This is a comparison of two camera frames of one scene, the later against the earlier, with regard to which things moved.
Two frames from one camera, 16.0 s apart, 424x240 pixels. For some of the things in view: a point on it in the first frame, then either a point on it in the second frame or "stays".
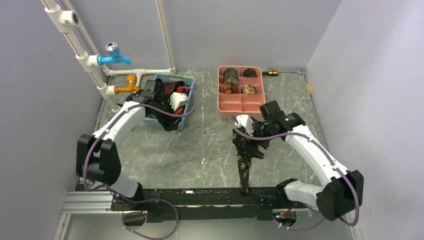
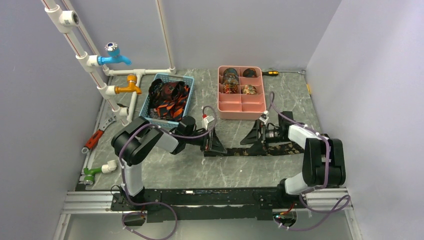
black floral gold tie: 244,147 to 261,149
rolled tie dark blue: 230,76 stays
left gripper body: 157,102 to 198,141
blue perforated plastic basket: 171,102 stays
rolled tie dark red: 250,72 stays
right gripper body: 261,129 stays
